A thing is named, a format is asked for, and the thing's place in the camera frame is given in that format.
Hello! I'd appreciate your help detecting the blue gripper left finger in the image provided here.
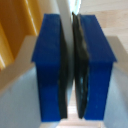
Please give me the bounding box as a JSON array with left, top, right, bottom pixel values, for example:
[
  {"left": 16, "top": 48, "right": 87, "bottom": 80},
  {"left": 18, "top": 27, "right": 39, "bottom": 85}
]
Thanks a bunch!
[{"left": 30, "top": 12, "right": 70, "bottom": 122}]

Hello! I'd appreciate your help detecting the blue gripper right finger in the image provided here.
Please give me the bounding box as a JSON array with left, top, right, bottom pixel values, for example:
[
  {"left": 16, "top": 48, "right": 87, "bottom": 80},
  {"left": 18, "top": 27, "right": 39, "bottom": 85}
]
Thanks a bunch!
[{"left": 71, "top": 11, "right": 119, "bottom": 121}]

